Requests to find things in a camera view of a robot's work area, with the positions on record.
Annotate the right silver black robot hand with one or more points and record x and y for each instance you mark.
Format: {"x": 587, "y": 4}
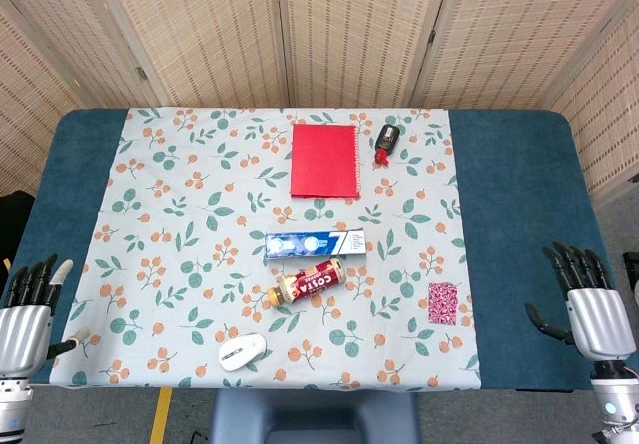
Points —
{"x": 599, "y": 319}

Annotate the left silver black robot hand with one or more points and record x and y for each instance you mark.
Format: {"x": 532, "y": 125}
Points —
{"x": 22, "y": 329}

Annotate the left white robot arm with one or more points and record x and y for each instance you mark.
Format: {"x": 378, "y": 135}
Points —
{"x": 12, "y": 404}

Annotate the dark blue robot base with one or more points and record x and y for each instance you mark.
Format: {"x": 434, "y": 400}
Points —
{"x": 314, "y": 414}

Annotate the woven folding screen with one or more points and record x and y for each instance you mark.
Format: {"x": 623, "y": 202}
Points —
{"x": 349, "y": 40}

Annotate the black equipment box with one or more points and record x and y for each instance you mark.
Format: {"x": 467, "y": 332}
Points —
{"x": 632, "y": 269}

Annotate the black bag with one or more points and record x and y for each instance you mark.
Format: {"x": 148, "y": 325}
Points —
{"x": 15, "y": 229}

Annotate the blue felt table cover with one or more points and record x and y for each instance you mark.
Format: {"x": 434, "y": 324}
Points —
{"x": 524, "y": 189}

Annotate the yellow floor tape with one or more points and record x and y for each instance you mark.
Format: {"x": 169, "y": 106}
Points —
{"x": 161, "y": 414}

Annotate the white computer mouse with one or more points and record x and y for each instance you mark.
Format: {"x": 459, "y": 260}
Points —
{"x": 242, "y": 351}

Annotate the floral print tablecloth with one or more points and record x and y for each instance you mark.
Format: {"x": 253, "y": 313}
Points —
{"x": 199, "y": 189}

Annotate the black car key red tassel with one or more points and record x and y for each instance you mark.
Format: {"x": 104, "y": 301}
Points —
{"x": 387, "y": 137}

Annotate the Costa coffee bottle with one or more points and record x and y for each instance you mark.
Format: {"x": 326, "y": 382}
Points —
{"x": 312, "y": 284}

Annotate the blue white toothpaste box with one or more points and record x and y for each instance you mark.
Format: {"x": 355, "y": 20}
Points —
{"x": 309, "y": 245}

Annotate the red spiral notebook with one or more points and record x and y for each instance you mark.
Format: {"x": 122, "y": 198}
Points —
{"x": 324, "y": 159}

